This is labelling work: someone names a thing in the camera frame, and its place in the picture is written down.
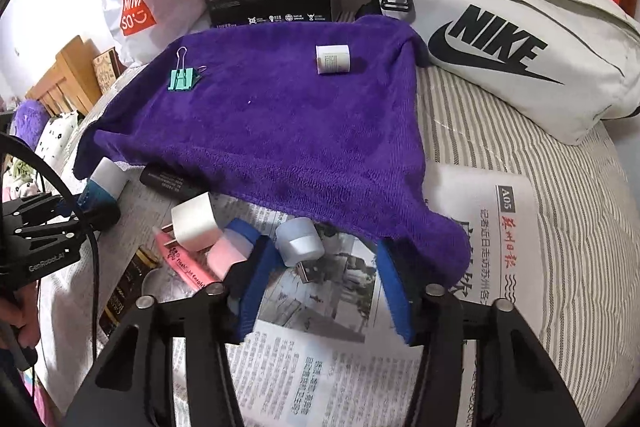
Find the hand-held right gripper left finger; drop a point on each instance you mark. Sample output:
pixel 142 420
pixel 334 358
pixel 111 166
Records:
pixel 255 292

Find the black cosmetic tube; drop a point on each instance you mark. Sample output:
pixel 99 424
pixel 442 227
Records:
pixel 162 179

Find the person's left hand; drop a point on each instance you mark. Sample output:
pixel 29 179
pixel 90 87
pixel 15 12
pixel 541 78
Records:
pixel 22 317

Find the pink eraser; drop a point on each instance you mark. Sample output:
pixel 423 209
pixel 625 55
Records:
pixel 227 257

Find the wooden headboard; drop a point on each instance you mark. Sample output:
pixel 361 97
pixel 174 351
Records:
pixel 62 77

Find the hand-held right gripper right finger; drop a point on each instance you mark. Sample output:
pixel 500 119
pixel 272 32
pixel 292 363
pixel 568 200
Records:
pixel 395 292

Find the white patterned pillow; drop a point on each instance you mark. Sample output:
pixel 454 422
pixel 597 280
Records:
pixel 57 137

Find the dark bottle with gold print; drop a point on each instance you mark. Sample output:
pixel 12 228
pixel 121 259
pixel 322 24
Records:
pixel 127 292

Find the purple towel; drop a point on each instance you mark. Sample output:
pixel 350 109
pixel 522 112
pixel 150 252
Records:
pixel 280 117

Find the green binder clip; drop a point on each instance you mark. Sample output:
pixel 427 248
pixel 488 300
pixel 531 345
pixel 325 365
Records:
pixel 181 80

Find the blue and white bottle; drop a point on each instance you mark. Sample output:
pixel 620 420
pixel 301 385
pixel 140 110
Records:
pixel 109 176

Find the newspaper sheet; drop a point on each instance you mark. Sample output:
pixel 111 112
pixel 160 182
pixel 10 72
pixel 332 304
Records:
pixel 575 207

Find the brown patterned box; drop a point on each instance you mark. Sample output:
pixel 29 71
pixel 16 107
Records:
pixel 106 72

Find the white tape roll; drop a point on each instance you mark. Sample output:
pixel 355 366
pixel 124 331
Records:
pixel 332 59

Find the pink tube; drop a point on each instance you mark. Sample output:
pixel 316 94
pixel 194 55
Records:
pixel 180 262

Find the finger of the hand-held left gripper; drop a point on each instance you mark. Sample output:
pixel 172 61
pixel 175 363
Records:
pixel 97 219
pixel 35 207

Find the white charger plug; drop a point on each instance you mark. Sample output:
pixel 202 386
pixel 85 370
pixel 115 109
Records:
pixel 195 222

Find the clear plastic cap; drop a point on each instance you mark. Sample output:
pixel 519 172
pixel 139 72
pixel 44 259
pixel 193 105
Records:
pixel 156 283

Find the purple fluffy pillow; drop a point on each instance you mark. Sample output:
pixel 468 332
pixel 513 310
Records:
pixel 30 122

